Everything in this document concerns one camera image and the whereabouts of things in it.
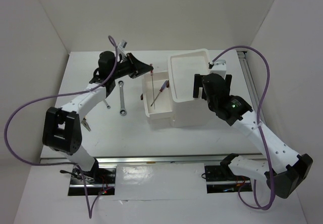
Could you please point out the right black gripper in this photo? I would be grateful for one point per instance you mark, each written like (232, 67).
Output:
(198, 84)

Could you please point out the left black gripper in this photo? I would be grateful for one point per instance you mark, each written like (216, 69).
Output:
(137, 67)

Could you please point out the red thin screwdriver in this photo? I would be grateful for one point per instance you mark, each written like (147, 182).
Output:
(152, 87)

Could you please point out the drawer brown handle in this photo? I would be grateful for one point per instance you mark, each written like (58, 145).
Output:
(158, 105)

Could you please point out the purple red screwdriver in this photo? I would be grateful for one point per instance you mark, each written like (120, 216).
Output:
(163, 87)

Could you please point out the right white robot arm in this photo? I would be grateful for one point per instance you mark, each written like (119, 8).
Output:
(284, 168)

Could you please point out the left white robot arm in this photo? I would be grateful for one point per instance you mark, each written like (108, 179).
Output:
(62, 127)

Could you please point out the white drawer cabinet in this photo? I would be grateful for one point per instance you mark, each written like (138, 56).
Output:
(188, 106)

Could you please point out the long silver ratchet wrench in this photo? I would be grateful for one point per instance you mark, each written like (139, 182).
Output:
(123, 111)

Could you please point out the small silver wrench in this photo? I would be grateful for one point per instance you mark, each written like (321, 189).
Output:
(107, 105)

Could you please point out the yellow black pliers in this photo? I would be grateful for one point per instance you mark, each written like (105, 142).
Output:
(85, 124)

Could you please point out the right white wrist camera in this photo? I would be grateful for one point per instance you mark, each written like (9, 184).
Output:
(218, 67)

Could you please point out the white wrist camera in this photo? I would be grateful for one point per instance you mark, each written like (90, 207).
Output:
(121, 47)
(218, 67)

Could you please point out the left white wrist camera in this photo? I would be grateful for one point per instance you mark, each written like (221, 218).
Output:
(121, 47)

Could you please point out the right side aluminium rail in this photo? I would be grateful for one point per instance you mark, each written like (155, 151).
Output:
(255, 98)

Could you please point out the aluminium rail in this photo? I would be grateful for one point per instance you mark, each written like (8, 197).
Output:
(255, 98)
(158, 159)

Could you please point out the front aluminium rail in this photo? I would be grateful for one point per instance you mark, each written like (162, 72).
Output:
(158, 159)

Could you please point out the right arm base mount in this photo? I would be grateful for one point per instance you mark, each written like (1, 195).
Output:
(219, 180)

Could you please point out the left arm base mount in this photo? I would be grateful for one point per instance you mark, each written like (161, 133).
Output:
(104, 182)

